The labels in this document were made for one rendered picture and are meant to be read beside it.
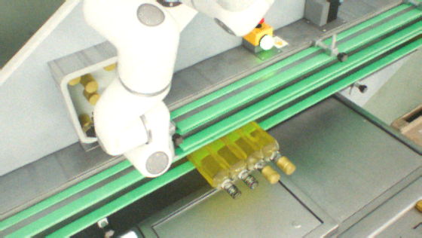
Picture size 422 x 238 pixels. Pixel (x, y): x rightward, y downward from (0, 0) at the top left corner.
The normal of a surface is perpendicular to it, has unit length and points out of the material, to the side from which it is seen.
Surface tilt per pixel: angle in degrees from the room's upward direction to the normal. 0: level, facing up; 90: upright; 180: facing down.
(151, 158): 17
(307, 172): 91
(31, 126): 0
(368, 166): 90
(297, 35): 90
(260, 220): 90
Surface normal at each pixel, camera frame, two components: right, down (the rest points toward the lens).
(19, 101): 0.56, 0.55
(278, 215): -0.04, -0.73
